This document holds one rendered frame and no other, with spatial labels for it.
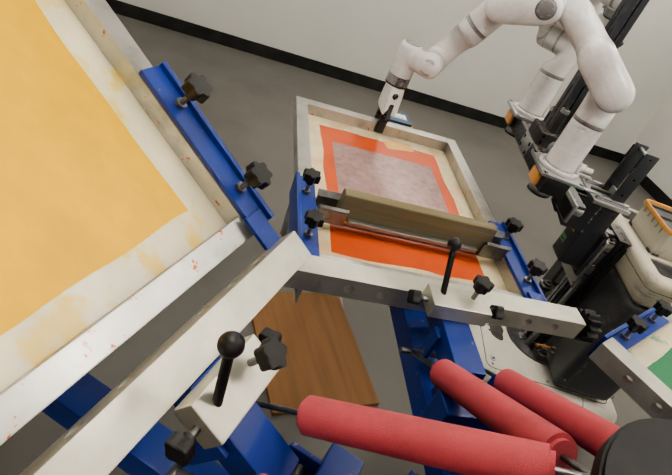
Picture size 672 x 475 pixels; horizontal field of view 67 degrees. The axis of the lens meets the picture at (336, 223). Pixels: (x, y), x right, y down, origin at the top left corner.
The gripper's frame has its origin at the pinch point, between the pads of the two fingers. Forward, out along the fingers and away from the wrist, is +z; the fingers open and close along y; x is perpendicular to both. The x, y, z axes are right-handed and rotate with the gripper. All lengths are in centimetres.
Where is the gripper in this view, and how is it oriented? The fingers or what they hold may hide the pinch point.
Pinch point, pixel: (378, 123)
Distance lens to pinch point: 174.7
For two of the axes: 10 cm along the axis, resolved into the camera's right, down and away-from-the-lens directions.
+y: -0.7, -6.3, 7.7
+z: -3.2, 7.5, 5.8
